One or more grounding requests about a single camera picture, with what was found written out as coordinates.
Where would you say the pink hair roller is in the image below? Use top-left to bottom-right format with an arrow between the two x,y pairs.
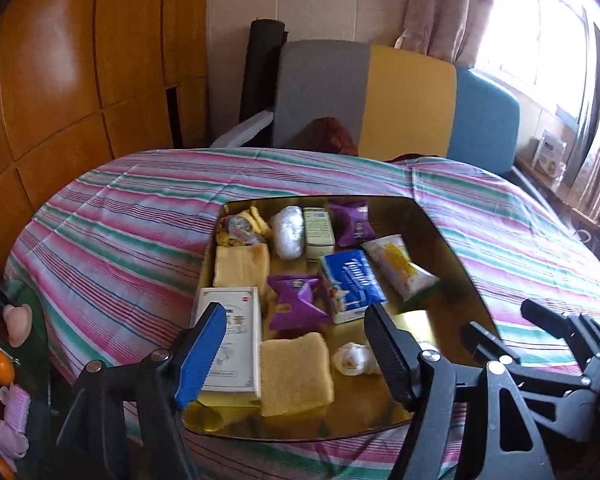
0,384 -> 31,434

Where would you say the white plastic bag ball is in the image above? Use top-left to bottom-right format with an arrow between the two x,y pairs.
271,206 -> 304,260

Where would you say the blue Tempo tissue pack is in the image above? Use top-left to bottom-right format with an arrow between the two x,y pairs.
318,249 -> 387,324

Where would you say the yellow wrapped snack bundle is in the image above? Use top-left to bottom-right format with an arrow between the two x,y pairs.
215,206 -> 273,247

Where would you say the yellow sponge in tray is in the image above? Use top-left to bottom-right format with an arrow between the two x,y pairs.
260,333 -> 335,417

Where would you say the pink heart-shaped object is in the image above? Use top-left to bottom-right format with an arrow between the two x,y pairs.
3,304 -> 33,348

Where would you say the white medicine box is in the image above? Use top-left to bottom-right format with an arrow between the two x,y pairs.
192,287 -> 262,408

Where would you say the white yellow cracker packet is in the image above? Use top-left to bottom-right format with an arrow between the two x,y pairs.
362,234 -> 440,302

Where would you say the purple snack packet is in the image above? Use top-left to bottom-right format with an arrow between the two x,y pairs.
328,200 -> 376,248
268,274 -> 330,332

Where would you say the yellow sponge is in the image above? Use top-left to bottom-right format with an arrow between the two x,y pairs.
260,333 -> 335,417
213,244 -> 270,292

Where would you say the black rolled mat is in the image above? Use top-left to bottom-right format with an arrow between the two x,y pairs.
239,18 -> 288,122

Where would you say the orange round object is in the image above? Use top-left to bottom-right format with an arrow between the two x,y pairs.
0,351 -> 15,387

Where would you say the grey bed rail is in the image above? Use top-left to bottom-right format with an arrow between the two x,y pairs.
211,110 -> 274,148

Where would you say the dark red cloth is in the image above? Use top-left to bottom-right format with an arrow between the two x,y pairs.
297,117 -> 358,156

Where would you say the gold rectangular tray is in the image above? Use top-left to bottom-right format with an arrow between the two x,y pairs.
183,195 -> 498,442

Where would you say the pink patterned curtain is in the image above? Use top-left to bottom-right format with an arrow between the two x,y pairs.
394,0 -> 494,68

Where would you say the white box on windowsill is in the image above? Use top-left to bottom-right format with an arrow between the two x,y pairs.
532,131 -> 567,179

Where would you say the grey yellow blue headboard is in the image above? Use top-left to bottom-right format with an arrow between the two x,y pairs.
273,40 -> 520,176

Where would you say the green white small box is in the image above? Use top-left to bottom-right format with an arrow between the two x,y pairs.
302,207 -> 335,261

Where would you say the wooden wardrobe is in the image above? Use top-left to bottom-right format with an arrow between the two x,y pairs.
0,0 -> 209,277

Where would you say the striped pink green bedsheet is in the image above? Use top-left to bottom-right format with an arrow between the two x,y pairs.
2,146 -> 600,480

